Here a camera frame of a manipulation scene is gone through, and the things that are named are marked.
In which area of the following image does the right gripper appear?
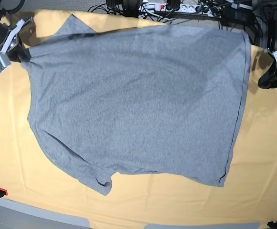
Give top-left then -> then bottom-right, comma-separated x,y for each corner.
0,23 -> 31,62

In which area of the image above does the grey t-shirt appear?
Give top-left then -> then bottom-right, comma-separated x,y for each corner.
21,16 -> 251,195

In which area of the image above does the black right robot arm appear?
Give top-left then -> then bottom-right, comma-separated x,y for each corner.
0,0 -> 33,62

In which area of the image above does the black power adapter box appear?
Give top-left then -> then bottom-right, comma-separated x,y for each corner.
221,7 -> 256,26

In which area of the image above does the white power strip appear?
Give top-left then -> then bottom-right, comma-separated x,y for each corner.
139,0 -> 220,18

